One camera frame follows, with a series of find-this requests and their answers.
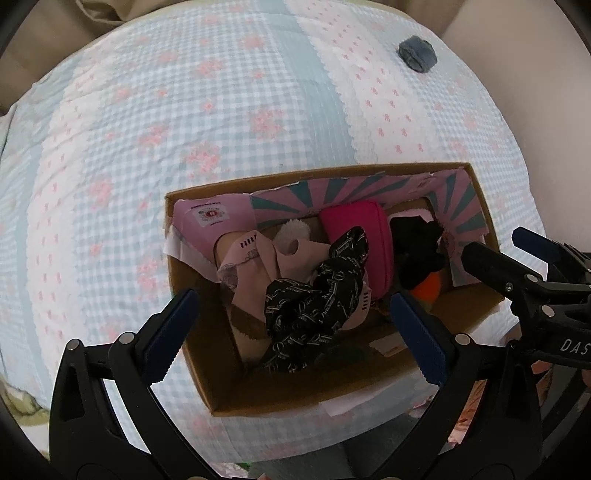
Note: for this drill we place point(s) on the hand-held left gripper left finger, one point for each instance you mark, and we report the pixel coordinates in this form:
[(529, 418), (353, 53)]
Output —
[(173, 337)]

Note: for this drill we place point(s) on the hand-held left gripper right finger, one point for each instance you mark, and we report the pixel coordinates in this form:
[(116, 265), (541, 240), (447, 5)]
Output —
[(415, 337)]

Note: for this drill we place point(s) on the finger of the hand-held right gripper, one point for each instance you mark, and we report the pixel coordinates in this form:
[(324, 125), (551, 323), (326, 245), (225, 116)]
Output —
[(489, 263), (535, 242)]

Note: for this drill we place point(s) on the cardboard box with pink lining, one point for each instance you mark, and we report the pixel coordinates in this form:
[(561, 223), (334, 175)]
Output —
[(212, 332)]

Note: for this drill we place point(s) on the orange pompom plush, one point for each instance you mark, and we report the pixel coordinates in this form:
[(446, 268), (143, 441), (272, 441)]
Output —
[(427, 288)]

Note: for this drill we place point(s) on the black sock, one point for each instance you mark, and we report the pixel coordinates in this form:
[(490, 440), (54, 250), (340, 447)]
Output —
[(415, 249)]

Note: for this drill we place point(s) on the pale pink printed cloth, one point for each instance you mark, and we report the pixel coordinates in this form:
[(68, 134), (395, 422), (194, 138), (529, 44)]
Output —
[(249, 263)]

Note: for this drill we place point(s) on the magenta pouch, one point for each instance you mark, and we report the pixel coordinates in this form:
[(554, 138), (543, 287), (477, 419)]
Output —
[(360, 217)]

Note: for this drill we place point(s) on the light green bed sheet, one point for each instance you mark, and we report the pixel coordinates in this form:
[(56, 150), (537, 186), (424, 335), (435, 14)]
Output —
[(23, 410)]

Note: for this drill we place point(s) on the grey-blue rolled cloth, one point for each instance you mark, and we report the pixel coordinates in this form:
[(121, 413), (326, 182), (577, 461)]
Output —
[(418, 53)]

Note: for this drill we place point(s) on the blue checked floral blanket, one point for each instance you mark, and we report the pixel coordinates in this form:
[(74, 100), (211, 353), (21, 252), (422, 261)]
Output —
[(184, 115)]

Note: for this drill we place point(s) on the beige upholstered headboard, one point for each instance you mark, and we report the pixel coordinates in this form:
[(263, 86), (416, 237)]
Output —
[(32, 55)]

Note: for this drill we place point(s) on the beige curtain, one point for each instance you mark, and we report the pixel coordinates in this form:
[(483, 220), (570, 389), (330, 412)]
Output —
[(106, 9)]

